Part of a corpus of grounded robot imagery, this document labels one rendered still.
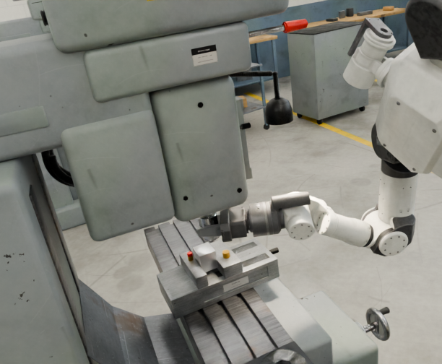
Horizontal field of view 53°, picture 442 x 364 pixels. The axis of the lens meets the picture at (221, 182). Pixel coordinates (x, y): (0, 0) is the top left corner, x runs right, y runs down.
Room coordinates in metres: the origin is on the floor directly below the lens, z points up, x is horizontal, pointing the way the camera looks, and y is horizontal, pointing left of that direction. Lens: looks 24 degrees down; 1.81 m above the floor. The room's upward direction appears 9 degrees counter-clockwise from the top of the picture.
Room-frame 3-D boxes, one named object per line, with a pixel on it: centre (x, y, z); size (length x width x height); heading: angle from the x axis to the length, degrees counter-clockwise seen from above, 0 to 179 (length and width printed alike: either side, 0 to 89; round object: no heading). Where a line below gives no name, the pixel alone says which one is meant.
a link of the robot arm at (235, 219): (1.01, -0.04, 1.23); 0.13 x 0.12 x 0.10; 176
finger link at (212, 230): (0.98, 0.05, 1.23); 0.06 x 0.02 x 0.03; 86
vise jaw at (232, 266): (1.15, 0.03, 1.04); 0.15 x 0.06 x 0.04; 20
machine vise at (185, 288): (1.14, 0.05, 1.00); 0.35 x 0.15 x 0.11; 110
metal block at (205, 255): (1.13, 0.08, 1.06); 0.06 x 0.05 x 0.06; 20
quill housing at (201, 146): (1.01, 0.05, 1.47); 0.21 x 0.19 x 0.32; 17
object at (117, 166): (0.96, 0.23, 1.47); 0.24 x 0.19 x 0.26; 17
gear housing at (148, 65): (1.00, 0.09, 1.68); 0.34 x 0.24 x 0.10; 107
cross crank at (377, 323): (1.16, -0.43, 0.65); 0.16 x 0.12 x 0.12; 107
